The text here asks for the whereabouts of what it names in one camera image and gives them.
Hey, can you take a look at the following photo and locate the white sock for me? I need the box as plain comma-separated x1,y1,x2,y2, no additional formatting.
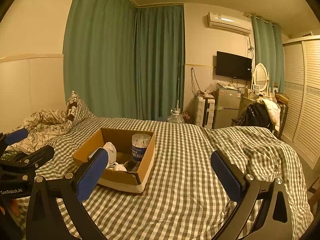
103,142,127,171

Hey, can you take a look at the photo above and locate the clear plastic cotton swab jar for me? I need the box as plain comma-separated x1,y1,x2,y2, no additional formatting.
131,133,151,163

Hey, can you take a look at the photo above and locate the person's left hand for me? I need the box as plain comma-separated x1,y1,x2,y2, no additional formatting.
9,199,20,217

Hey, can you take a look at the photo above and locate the floral patterned duvet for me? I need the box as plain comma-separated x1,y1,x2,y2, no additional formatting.
2,108,75,159

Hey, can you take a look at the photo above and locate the brown cardboard box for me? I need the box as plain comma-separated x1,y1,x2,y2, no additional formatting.
73,128,156,193

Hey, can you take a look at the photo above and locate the checkered grey white bed sheet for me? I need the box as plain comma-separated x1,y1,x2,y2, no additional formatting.
36,118,313,239

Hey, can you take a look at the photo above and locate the checkered pillow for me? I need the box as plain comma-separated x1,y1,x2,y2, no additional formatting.
67,90,95,129

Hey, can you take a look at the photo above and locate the black jacket on chair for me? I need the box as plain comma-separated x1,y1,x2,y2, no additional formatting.
235,98,281,132

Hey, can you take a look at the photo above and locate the silver mini fridge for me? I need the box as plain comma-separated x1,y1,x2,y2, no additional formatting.
213,88,241,129

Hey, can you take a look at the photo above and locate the white suitcase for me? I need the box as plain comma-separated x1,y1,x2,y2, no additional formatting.
194,96,215,129

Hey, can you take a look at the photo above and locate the large clear water jug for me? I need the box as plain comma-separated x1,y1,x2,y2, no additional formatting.
166,109,184,124

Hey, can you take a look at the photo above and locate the white oval vanity mirror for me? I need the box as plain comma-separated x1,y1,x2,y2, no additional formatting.
252,63,270,92

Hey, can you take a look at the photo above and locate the green window curtain right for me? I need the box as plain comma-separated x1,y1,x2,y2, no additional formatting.
251,16,285,93

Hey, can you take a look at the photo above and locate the white louvered wardrobe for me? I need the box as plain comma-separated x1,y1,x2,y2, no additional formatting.
282,35,319,169

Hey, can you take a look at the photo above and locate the white air conditioner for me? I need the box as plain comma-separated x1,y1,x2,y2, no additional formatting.
207,12,252,35

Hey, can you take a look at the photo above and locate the black wall television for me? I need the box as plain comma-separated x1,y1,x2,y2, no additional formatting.
216,51,252,81

